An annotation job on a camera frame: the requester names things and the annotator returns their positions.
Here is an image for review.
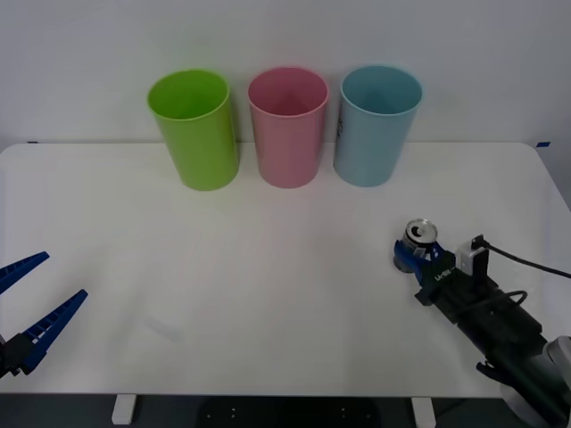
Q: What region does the pale blue plastic bin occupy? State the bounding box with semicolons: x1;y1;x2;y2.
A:
332;64;424;188

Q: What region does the silver drink can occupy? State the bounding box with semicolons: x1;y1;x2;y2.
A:
391;218;440;275

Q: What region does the white table leg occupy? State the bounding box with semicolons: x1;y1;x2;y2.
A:
410;397;436;428
111;394;136;425

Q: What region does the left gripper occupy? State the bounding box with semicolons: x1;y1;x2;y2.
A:
0;251;89;381

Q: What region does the pink plastic bin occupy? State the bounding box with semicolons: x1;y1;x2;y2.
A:
247;66;330;190

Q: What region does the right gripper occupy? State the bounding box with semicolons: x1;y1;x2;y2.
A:
393;239;544;354

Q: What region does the green plastic bin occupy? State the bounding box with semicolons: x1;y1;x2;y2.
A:
146;68;242;193

